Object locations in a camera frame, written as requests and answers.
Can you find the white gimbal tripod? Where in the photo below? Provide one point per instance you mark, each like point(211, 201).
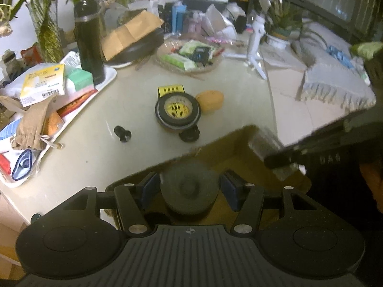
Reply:
point(255, 44)

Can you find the blue rimmed clear case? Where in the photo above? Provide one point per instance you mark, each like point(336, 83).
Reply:
point(22, 163)

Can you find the person's right hand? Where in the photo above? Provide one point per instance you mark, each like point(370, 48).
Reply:
point(374, 179)

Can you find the black round knob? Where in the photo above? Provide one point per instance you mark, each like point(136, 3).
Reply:
point(189, 134)

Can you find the green cloth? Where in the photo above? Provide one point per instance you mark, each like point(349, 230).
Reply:
point(366, 49)

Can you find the white blue printed packet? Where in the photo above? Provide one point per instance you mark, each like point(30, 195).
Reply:
point(7, 131)

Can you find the green wipes packet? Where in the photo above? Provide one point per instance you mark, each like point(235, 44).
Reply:
point(176, 61)

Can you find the pink liquid bottle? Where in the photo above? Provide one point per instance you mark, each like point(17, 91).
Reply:
point(194, 24)

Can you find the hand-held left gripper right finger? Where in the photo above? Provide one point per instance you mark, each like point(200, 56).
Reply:
point(230, 191)

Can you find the wooden chopsticks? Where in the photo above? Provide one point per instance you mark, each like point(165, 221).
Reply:
point(142, 61)

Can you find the red snack bag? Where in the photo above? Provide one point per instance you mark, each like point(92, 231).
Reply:
point(30, 53)

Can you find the pale green packet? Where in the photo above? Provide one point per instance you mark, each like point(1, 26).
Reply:
point(190, 47)

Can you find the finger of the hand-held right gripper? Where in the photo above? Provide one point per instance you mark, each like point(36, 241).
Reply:
point(284, 159)
point(323, 133)

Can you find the yellow white medicine box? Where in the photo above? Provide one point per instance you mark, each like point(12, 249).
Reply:
point(43, 83)

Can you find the wide glass vase with bamboo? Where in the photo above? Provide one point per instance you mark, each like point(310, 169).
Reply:
point(46, 33)

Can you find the grey fringed blanket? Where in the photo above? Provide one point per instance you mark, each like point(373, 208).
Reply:
point(335, 77)

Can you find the pink candy packet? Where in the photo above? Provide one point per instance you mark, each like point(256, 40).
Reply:
point(220, 40)

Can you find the black zip case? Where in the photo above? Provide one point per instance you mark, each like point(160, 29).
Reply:
point(134, 52)

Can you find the black thermos bottle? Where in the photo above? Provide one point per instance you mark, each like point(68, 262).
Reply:
point(89, 41)

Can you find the red packet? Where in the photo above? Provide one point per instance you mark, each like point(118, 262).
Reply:
point(4, 164)

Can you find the brown paper envelope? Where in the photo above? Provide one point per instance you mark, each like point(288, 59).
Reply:
point(128, 33)

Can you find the white plastic bag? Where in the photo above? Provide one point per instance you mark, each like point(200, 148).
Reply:
point(218, 21)

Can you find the potted plant in white pot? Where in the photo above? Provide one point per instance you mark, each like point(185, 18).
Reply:
point(281, 33)

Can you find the blue carton box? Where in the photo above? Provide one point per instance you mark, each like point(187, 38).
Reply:
point(178, 18)

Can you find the red flat box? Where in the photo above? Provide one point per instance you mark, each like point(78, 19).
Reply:
point(76, 103)

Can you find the yellow electronic tester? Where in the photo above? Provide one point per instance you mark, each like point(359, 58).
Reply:
point(170, 89)

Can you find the small white bottle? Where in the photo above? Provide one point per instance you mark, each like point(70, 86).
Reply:
point(9, 58)

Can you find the blue cloth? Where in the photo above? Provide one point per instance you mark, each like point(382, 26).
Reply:
point(338, 55)

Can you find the grey round disc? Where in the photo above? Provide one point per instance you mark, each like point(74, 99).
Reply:
point(188, 191)

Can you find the white tray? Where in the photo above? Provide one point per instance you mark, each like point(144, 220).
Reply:
point(104, 77)

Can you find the orange packet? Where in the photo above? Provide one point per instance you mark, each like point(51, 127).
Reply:
point(54, 124)

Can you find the black carton box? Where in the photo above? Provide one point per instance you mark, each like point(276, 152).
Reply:
point(166, 15)

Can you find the black snack packet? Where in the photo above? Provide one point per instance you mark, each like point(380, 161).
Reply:
point(201, 54)

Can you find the small black cylinder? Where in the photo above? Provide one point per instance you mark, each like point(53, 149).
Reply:
point(122, 133)

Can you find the black tape roll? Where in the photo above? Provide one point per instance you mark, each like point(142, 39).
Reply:
point(177, 107)

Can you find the green tissue pack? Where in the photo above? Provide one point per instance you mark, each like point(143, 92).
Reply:
point(79, 79)

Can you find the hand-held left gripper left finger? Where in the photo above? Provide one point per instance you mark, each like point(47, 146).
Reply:
point(149, 188)

